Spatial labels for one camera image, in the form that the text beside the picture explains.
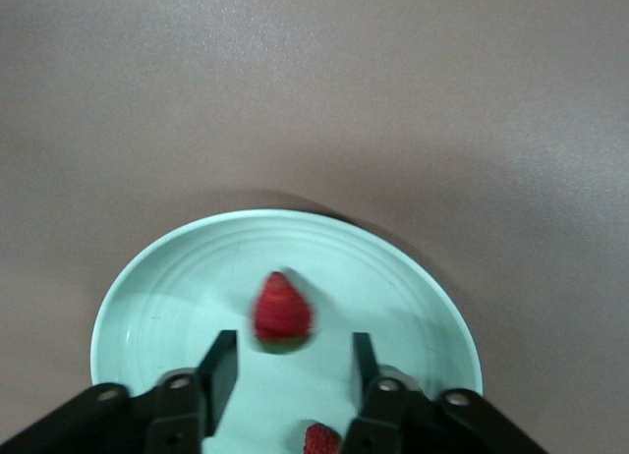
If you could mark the pale green round plate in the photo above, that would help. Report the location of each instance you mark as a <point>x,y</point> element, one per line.
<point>196,277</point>

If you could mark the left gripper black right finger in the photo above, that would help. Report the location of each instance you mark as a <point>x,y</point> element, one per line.
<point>417,424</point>

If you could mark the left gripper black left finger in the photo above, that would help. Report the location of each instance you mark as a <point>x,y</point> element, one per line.
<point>147,424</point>

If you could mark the red strawberry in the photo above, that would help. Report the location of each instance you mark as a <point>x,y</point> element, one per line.
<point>319,439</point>
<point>282,311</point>

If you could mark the brown table cover mat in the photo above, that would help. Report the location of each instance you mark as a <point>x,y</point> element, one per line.
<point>314,80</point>

